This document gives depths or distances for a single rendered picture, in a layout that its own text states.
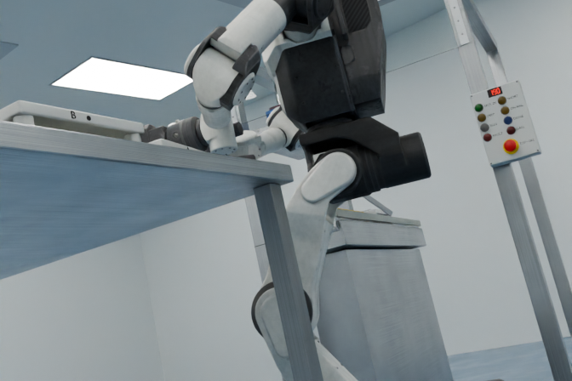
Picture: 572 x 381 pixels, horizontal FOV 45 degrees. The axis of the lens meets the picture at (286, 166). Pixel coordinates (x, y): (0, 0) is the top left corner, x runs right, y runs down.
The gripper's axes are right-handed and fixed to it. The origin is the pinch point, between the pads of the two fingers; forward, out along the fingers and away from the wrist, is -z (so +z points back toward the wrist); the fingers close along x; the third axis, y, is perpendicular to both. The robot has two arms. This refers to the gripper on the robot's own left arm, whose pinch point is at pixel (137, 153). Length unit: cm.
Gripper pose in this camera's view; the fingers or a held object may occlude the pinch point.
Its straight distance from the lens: 177.1
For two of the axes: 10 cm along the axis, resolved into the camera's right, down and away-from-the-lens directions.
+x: 2.2, 9.5, -2.2
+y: 3.3, 1.4, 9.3
